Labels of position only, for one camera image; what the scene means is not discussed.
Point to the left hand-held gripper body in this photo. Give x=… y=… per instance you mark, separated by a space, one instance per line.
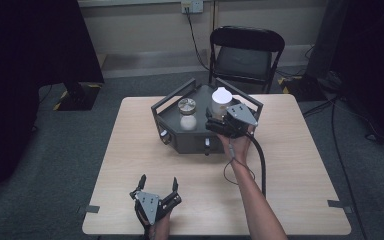
x=149 y=205

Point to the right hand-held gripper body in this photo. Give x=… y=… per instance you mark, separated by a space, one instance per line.
x=238 y=116

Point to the white lid plastic jar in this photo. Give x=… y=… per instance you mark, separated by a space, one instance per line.
x=220 y=98

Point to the silver lid glass jar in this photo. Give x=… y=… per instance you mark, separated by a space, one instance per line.
x=187 y=113

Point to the dark grey drawer organizer tray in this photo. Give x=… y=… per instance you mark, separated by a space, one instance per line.
x=173 y=116

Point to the person's left hand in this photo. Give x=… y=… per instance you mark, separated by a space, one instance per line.
x=160 y=228

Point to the person's right hand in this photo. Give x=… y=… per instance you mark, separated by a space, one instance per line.
x=238 y=148

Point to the grey tape strip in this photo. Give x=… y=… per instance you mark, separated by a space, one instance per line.
x=91 y=209
x=337 y=203

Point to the black folding chair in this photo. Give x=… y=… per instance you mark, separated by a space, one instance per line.
x=246 y=60

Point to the black base with striped tape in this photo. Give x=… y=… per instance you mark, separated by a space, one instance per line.
x=305 y=87

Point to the black stand base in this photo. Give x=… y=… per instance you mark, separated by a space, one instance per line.
x=80 y=95

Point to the dark curtain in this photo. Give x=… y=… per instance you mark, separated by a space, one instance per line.
x=26 y=66
x=366 y=50

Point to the white wall socket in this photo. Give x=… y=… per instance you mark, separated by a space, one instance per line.
x=192 y=6

